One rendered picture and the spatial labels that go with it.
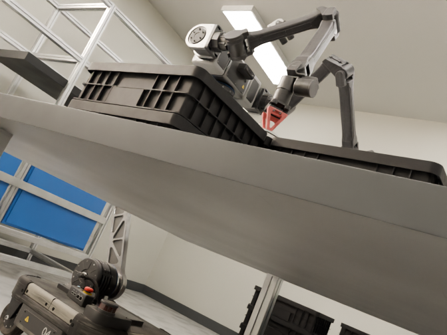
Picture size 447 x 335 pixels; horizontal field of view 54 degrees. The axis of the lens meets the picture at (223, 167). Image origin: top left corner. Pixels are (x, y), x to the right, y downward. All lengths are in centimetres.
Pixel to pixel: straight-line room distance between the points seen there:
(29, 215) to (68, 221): 31
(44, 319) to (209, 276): 337
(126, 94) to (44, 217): 235
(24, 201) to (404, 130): 362
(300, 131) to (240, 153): 480
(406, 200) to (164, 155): 25
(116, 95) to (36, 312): 112
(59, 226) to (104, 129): 284
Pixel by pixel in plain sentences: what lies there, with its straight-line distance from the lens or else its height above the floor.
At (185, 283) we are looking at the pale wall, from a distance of 524.
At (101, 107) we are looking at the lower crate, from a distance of 105.
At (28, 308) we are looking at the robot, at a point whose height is 16.
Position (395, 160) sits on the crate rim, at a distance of 96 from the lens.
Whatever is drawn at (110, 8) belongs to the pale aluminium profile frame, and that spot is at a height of 195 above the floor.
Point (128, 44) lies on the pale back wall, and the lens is 466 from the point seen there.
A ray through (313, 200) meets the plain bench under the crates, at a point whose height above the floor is 66.
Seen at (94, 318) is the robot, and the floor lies 26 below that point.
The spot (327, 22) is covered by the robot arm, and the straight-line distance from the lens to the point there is 179.
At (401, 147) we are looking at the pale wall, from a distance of 483.
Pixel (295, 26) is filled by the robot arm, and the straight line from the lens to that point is 186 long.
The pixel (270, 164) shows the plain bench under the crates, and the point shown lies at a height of 68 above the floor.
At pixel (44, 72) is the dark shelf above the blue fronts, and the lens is 314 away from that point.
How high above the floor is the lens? 57
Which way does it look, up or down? 13 degrees up
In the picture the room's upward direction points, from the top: 23 degrees clockwise
